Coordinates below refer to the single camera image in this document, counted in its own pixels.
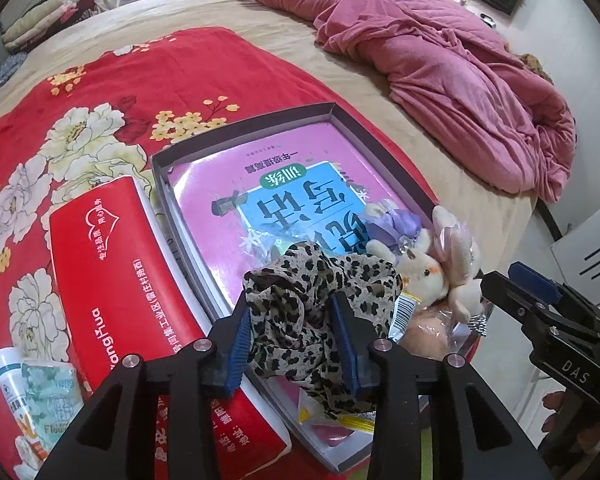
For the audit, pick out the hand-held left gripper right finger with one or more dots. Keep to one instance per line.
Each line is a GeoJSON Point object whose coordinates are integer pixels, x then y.
{"type": "Point", "coordinates": [342, 350]}

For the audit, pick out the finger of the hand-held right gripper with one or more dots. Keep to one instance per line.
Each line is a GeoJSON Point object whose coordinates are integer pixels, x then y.
{"type": "Point", "coordinates": [510, 295]}
{"type": "Point", "coordinates": [530, 277]}

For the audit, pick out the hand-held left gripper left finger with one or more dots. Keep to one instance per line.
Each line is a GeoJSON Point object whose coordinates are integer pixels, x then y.
{"type": "Point", "coordinates": [237, 355]}

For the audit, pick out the leopard print scarf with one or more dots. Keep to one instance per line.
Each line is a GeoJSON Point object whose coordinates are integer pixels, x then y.
{"type": "Point", "coordinates": [300, 310]}

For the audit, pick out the grey cardboard box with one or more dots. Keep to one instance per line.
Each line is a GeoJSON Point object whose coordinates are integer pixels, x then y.
{"type": "Point", "coordinates": [161, 185]}

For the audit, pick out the person's right hand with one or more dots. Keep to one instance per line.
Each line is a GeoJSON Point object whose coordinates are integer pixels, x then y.
{"type": "Point", "coordinates": [554, 410]}

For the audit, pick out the clear yellow plastic packet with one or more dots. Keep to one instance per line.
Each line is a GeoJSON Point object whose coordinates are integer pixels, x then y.
{"type": "Point", "coordinates": [350, 420]}

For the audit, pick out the peach sponge in plastic bag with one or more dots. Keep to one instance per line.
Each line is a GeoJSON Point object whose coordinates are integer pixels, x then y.
{"type": "Point", "coordinates": [430, 332]}

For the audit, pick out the white plush bunny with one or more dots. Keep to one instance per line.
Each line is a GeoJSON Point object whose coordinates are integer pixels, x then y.
{"type": "Point", "coordinates": [425, 270]}

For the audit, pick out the purple flower hair accessory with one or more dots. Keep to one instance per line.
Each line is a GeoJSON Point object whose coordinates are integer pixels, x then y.
{"type": "Point", "coordinates": [390, 225]}

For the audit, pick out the red box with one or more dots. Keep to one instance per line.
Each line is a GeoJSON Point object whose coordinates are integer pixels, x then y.
{"type": "Point", "coordinates": [105, 270]}

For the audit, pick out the pink book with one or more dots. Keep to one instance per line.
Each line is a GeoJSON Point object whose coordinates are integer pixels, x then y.
{"type": "Point", "coordinates": [240, 185]}

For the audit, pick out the green tissue pack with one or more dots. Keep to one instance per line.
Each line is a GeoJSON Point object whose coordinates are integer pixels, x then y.
{"type": "Point", "coordinates": [50, 400]}

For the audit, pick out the brown patterned cloth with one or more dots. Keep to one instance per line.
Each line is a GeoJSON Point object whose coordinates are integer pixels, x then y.
{"type": "Point", "coordinates": [535, 67]}

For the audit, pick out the white bottle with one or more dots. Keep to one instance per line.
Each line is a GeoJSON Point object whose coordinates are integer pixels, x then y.
{"type": "Point", "coordinates": [7, 375]}

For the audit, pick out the pink quilt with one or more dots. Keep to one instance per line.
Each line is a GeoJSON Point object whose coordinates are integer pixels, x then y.
{"type": "Point", "coordinates": [430, 60]}

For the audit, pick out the small grey device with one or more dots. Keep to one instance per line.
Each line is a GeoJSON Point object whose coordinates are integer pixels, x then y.
{"type": "Point", "coordinates": [488, 20]}

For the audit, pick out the red floral blanket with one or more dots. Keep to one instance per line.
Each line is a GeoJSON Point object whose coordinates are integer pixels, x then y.
{"type": "Point", "coordinates": [80, 85]}

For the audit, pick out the teal quilted bedsheet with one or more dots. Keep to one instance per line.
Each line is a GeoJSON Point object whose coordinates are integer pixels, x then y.
{"type": "Point", "coordinates": [0, 75]}

